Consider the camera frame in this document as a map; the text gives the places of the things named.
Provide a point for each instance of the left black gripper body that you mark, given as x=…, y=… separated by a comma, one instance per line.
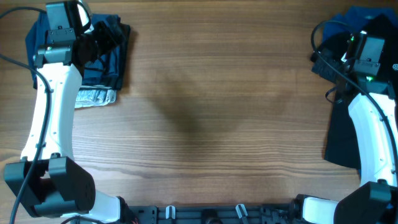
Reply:
x=99, y=41

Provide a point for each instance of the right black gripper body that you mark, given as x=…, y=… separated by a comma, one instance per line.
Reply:
x=328, y=71

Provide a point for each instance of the dark blue shorts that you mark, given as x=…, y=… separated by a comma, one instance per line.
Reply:
x=105, y=68

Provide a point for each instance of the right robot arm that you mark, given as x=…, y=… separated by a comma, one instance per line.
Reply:
x=372, y=108

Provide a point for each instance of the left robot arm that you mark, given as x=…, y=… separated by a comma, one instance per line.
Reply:
x=47, y=181

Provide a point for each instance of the folded black garment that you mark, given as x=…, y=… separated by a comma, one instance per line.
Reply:
x=124, y=56

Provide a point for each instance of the grey patterned folded cloth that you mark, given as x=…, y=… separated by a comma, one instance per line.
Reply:
x=90, y=98

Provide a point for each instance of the blue polo shirt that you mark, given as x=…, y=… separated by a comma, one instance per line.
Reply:
x=357, y=17

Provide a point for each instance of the black polo shirt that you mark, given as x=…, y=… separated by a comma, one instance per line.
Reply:
x=367, y=70

